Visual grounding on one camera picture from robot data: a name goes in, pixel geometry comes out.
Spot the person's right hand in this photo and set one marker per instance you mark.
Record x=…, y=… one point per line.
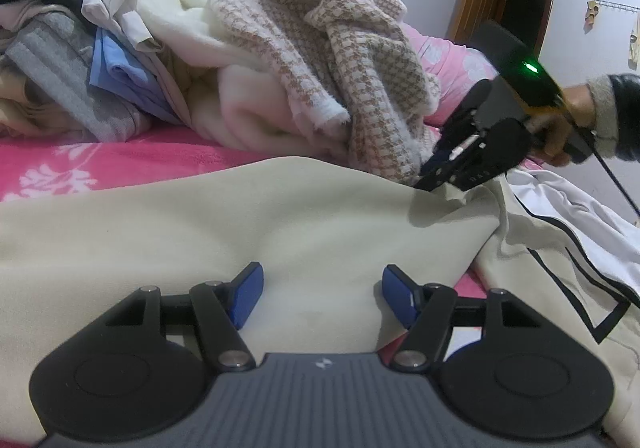
x=580, y=106

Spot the small hanging tan cloth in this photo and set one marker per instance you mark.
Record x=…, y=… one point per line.
x=592, y=16

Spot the grey knit garment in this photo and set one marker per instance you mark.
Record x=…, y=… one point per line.
x=55, y=58

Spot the pink floral blanket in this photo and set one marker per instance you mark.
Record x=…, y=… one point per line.
x=125, y=163

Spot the beige zip jacket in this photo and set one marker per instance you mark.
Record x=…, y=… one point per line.
x=250, y=218

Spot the pink grey floral duvet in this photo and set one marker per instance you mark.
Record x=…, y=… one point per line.
x=450, y=63

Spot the light blue cloth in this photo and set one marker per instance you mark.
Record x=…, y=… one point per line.
x=130, y=73

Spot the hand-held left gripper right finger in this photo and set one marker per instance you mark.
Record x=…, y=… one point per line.
x=397, y=295

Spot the person's right forearm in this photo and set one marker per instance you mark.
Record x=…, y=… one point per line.
x=620, y=113

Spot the hanging beige cloth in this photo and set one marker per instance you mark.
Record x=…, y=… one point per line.
x=635, y=38

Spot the wall hook rail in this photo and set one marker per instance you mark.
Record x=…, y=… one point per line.
x=615, y=5

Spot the houndstooth knit sweater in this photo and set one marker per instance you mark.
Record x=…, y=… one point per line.
x=350, y=53

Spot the cream fleece garment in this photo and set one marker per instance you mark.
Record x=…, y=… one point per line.
x=225, y=93

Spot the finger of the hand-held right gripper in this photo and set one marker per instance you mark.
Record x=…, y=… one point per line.
x=452, y=133
x=440, y=176

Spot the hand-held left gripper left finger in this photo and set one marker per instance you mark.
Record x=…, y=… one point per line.
x=247, y=295

